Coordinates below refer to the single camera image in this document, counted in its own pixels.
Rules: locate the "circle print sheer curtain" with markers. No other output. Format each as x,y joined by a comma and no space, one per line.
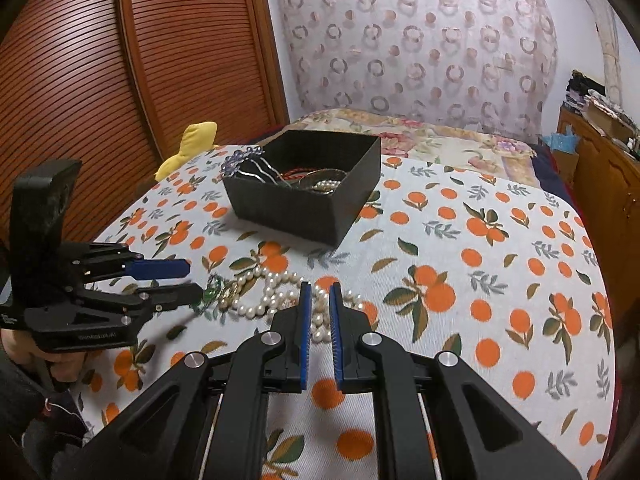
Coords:
415,50

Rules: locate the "blue plastic bag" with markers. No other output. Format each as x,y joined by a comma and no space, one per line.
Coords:
562,141

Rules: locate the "floral bed blanket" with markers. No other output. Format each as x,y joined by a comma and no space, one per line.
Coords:
440,142

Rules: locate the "brown slatted wooden wardrobe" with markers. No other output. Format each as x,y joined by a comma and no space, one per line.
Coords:
125,60

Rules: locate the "orange fruit print tablecloth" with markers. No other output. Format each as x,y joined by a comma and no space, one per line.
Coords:
450,270

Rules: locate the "purple flower hairpin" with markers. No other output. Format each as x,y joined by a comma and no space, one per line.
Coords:
240,157

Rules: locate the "wooden side cabinet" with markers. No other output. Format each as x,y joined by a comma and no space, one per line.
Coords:
605,185

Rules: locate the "cardboard box with clutter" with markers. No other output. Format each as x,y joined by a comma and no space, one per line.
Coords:
612,115

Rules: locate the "yellow plush toy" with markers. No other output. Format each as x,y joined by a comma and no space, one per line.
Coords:
192,147

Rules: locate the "stack of folded clothes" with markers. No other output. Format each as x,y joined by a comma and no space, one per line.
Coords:
580,91

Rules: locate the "beige tied curtain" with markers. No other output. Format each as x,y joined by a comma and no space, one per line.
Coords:
607,35

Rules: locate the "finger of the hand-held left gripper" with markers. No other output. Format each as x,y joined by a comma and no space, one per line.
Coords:
170,297
160,269

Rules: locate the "pale green bangle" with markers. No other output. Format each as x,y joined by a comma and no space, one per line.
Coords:
320,175

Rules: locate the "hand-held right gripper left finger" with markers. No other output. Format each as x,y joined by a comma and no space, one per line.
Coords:
306,340

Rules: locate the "black box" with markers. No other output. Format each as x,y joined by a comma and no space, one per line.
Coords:
295,215

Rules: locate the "dark blue bedsheet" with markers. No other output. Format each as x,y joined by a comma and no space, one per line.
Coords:
550,170

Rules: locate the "person's left hand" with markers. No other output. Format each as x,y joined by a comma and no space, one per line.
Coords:
67,366

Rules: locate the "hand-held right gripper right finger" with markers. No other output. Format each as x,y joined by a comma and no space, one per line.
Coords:
336,340

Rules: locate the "person's left forearm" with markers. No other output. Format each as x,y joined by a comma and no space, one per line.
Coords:
25,410

